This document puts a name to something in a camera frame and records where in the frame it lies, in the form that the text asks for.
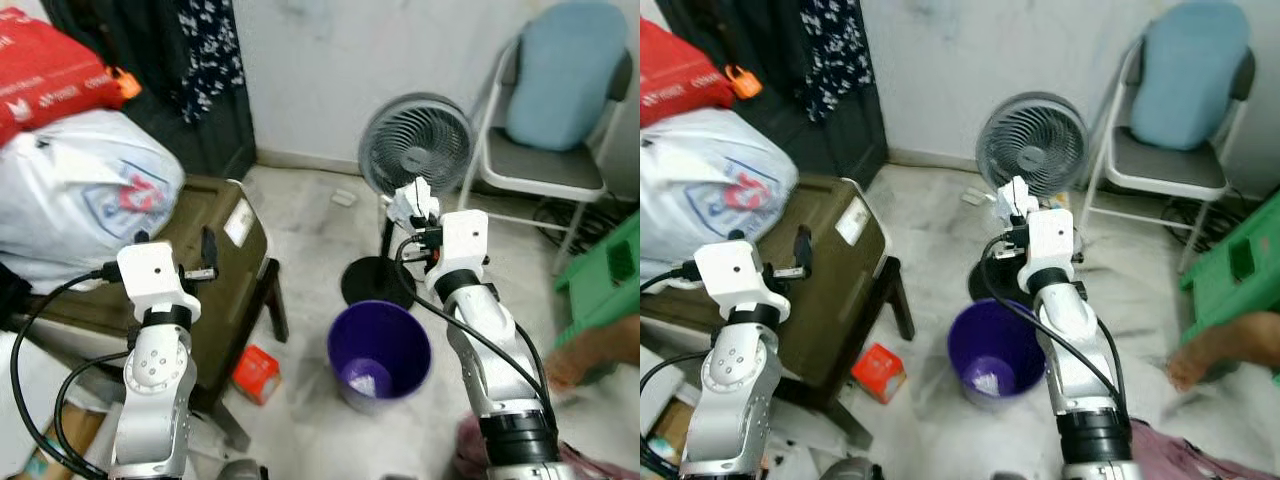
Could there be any white paper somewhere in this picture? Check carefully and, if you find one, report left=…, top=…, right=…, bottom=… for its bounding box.
left=970, top=366, right=1013, bottom=397
left=385, top=178, right=441, bottom=229
left=993, top=175, right=1041, bottom=229
left=345, top=360, right=393, bottom=397

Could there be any olive brown low table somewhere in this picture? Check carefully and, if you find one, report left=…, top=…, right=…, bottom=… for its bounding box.
left=20, top=175, right=291, bottom=451
left=640, top=175, right=916, bottom=451

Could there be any white printed plastic bag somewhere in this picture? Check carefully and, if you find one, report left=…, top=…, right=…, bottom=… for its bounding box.
left=0, top=108, right=186, bottom=296
left=640, top=108, right=801, bottom=281

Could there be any grey round floor fan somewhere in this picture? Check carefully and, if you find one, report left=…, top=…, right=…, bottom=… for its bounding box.
left=340, top=92, right=477, bottom=311
left=968, top=92, right=1091, bottom=306

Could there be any purple plastic waste bin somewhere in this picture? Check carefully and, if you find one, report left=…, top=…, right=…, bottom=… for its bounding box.
left=327, top=300, right=433, bottom=416
left=947, top=298, right=1051, bottom=409

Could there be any dark fabric wardrobe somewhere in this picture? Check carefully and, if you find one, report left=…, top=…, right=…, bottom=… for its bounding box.
left=655, top=0, right=889, bottom=186
left=42, top=0, right=259, bottom=181

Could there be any small orange carton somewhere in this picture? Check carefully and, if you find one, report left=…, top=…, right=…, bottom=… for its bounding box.
left=232, top=345, right=283, bottom=406
left=852, top=342, right=908, bottom=404

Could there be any grey metal folding chair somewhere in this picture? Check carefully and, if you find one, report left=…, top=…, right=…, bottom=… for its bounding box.
left=458, top=35, right=641, bottom=276
left=1085, top=35, right=1258, bottom=271

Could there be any green plastic stool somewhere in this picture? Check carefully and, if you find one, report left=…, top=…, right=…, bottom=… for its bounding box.
left=555, top=210, right=641, bottom=346
left=1178, top=190, right=1280, bottom=386

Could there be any red printed fabric bag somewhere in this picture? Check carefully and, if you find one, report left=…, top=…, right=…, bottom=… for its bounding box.
left=0, top=8, right=126, bottom=151
left=640, top=18, right=736, bottom=126

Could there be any person's bare leg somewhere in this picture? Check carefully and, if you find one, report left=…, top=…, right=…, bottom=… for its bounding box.
left=545, top=315, right=641, bottom=391
left=1168, top=310, right=1280, bottom=393

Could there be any black white floral garment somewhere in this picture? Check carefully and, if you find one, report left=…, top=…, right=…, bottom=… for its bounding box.
left=178, top=0, right=246, bottom=126
left=800, top=0, right=871, bottom=121

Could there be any light blue cushion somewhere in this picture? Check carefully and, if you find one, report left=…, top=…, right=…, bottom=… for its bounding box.
left=505, top=0, right=631, bottom=151
left=1130, top=0, right=1253, bottom=151

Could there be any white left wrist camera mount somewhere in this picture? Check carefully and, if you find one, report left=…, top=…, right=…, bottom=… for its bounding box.
left=693, top=240, right=791, bottom=323
left=115, top=240, right=201, bottom=323

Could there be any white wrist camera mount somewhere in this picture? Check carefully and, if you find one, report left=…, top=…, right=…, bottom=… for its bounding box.
left=115, top=240, right=201, bottom=323
left=693, top=240, right=791, bottom=323
left=1025, top=208, right=1081, bottom=283
left=440, top=210, right=491, bottom=291

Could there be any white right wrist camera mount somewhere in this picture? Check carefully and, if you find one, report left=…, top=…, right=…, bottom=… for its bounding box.
left=440, top=210, right=491, bottom=291
left=1025, top=208, right=1081, bottom=283

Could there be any black floor cable bundle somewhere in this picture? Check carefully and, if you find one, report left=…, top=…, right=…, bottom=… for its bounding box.
left=1160, top=195, right=1241, bottom=251
left=535, top=195, right=613, bottom=251

